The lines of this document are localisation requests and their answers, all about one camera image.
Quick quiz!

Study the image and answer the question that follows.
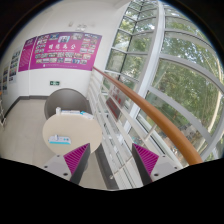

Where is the white metal railing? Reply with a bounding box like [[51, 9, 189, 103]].
[[87, 69, 182, 189]]

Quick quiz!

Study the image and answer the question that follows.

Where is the orange wooden handrail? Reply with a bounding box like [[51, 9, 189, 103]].
[[93, 67, 203, 165]]

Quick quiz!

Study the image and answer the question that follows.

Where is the narrow magenta wall poster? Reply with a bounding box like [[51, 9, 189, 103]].
[[18, 37, 36, 72]]

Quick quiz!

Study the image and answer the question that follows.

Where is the green exit sign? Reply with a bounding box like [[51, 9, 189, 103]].
[[50, 81, 60, 86]]

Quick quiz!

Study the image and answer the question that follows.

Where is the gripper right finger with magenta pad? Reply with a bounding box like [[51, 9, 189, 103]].
[[132, 144, 181, 185]]

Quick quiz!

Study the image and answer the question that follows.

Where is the round beige table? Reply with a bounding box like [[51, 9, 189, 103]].
[[42, 114, 102, 155]]

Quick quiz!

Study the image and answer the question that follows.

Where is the large magenta wall poster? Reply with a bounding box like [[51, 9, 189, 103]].
[[30, 32, 102, 71]]

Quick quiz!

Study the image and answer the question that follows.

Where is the large window frame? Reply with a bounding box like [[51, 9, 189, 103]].
[[105, 0, 224, 161]]

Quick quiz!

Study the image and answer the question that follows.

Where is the white bottle on table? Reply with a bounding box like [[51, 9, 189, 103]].
[[56, 107, 61, 115]]

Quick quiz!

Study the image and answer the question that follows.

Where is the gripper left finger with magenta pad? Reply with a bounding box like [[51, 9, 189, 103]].
[[44, 143, 90, 184]]

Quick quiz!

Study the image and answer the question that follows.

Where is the white power strip with charger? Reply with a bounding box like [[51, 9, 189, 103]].
[[48, 135, 71, 145]]

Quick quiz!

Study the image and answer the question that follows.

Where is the photo board on left wall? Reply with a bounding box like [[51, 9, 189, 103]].
[[9, 48, 21, 83]]

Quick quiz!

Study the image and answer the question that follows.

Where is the grey round-back chair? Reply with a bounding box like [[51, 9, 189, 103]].
[[44, 88, 91, 119]]

